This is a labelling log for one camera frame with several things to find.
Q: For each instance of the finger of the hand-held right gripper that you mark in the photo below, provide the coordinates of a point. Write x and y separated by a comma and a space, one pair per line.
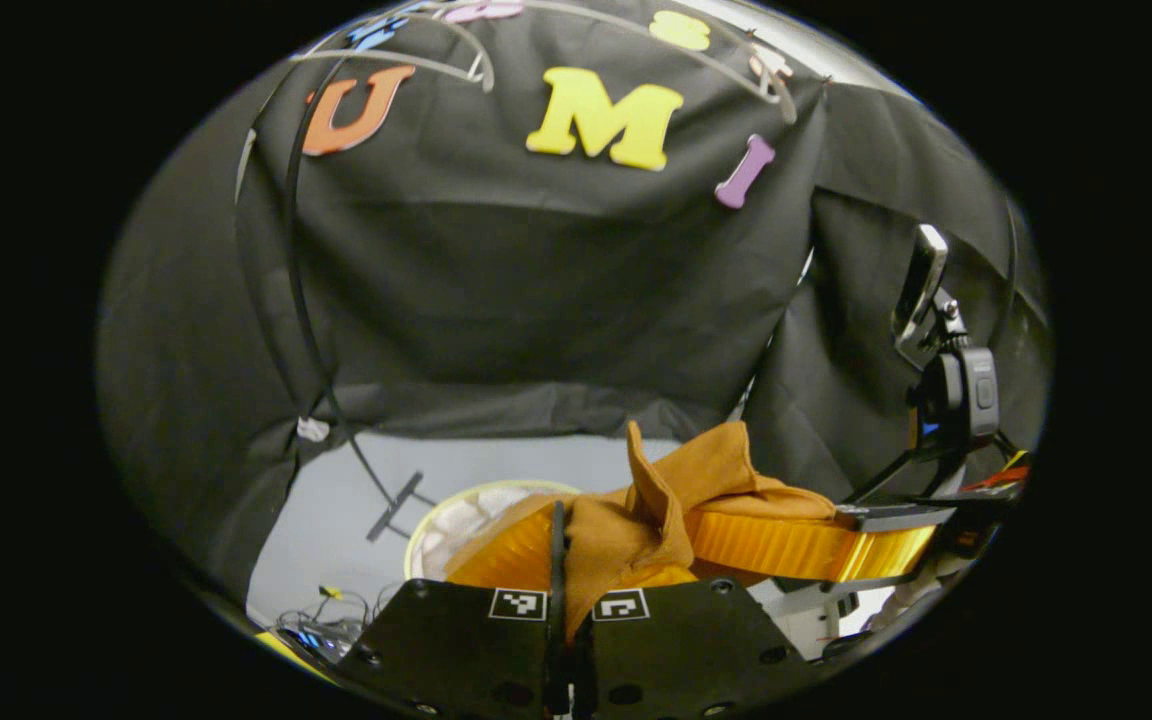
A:
816, 600
786, 545

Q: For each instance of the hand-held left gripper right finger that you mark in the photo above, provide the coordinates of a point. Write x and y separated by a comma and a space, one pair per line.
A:
686, 645

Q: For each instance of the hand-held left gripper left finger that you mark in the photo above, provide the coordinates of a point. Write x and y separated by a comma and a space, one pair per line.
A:
557, 545

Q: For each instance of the white laundry hamper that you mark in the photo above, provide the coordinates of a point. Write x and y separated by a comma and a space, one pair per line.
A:
456, 520

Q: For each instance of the brown shirt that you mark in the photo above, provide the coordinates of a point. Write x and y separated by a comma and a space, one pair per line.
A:
696, 475

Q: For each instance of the white hanger with taped hook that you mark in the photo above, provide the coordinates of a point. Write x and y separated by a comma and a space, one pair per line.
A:
771, 85

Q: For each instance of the black clothes rack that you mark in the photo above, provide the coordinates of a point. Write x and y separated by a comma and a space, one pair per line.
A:
298, 270

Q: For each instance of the white plastic hanger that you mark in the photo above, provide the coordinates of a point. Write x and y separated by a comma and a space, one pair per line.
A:
481, 70

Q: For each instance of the black backdrop cloth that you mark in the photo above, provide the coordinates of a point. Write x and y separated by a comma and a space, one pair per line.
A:
536, 290

